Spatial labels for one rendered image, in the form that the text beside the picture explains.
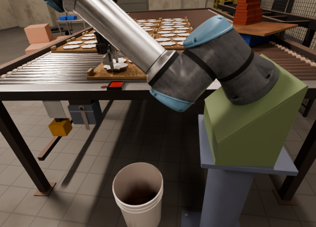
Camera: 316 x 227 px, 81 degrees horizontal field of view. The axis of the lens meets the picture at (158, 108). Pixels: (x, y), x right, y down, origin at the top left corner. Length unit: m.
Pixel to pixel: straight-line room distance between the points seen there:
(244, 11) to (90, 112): 1.47
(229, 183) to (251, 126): 0.31
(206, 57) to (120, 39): 0.21
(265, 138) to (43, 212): 1.56
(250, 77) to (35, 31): 4.85
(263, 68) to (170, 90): 0.24
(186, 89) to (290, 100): 0.23
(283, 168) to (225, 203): 0.30
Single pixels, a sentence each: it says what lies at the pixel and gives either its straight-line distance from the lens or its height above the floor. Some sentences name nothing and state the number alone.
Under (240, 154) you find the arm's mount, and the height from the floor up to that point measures 0.92.
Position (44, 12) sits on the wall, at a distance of 12.39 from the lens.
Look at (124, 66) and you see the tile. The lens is 1.10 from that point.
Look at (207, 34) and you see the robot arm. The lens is 0.47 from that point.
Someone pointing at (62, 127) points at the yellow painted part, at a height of 0.69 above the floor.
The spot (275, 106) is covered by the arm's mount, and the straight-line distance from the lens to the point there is 0.51.
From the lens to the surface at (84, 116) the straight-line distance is 1.07.
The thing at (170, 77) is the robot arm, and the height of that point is 1.14.
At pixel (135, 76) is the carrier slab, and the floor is 0.93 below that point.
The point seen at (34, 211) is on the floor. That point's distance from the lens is 1.79.
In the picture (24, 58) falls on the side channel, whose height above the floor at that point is 0.94.
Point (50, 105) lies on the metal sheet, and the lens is 1.16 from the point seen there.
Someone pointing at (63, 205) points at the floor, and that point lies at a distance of 1.71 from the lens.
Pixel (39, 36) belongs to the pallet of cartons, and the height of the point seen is 0.59.
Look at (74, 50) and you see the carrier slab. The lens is 1.77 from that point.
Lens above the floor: 1.32
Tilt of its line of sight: 32 degrees down
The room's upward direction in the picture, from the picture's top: 3 degrees counter-clockwise
